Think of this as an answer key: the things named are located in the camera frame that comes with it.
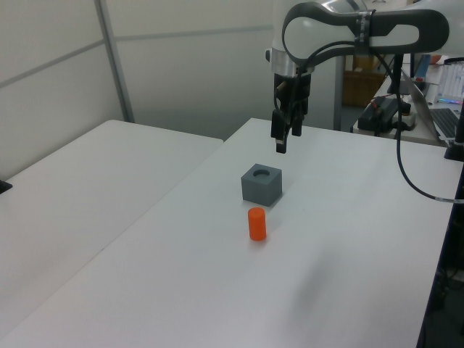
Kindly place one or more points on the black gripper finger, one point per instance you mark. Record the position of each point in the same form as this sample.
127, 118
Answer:
281, 134
297, 123

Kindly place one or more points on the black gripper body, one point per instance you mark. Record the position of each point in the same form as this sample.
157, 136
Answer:
286, 90

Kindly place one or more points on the orange cylinder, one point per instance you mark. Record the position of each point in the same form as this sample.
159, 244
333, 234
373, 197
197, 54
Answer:
257, 224

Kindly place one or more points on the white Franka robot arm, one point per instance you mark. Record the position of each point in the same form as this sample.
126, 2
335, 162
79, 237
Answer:
308, 32

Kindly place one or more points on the grey block with round hole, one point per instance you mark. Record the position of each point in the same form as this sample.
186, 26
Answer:
259, 192

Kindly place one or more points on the brown wooden cabinet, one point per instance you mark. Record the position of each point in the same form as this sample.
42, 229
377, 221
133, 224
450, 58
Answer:
359, 88

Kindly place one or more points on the thin black stand pole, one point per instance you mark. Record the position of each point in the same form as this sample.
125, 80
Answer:
398, 83

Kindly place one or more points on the silver laptop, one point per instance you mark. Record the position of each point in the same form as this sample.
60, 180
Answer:
444, 121

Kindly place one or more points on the white lit desktop device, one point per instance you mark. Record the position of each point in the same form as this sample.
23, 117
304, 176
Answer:
453, 81

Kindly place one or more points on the black monitor stand post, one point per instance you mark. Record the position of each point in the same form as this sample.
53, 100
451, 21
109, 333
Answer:
457, 141

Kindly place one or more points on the grey partition post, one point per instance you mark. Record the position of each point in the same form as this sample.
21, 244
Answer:
116, 61

